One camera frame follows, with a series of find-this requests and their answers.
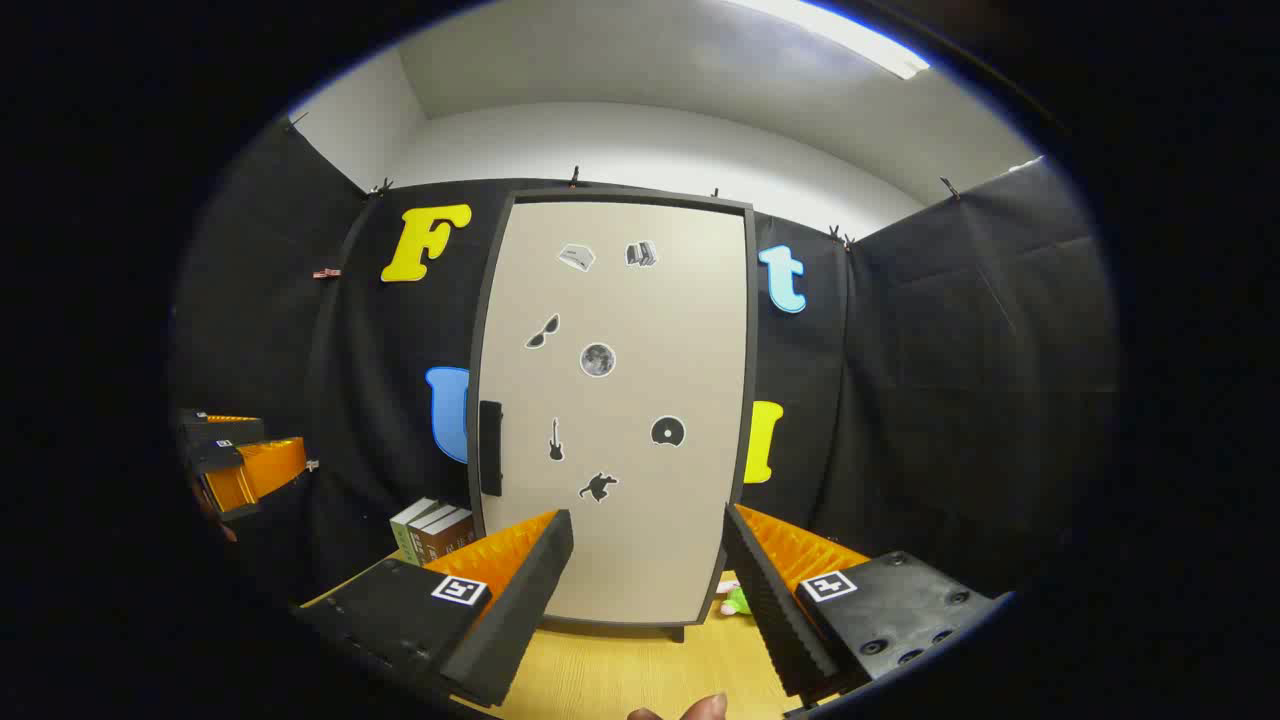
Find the dark brown book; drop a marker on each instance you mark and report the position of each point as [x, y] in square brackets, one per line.
[450, 540]

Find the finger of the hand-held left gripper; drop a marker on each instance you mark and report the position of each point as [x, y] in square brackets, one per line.
[265, 465]
[235, 432]

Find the brown book with white label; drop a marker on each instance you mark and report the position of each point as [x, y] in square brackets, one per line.
[420, 542]

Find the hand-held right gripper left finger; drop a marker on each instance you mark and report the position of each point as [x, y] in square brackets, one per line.
[520, 610]

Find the dark grey cabinet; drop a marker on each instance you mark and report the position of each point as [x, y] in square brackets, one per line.
[620, 195]

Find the green and pink toy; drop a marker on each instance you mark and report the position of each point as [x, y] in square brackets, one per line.
[737, 602]

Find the green and white book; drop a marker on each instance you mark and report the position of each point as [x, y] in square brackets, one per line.
[403, 538]

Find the beige cabinet door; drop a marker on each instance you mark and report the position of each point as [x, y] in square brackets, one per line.
[620, 530]

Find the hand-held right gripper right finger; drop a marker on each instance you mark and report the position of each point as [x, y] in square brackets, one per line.
[770, 610]

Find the long ceiling light strip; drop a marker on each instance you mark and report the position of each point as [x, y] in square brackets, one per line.
[850, 40]

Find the black backdrop cloth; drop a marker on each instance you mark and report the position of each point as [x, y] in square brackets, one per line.
[900, 400]

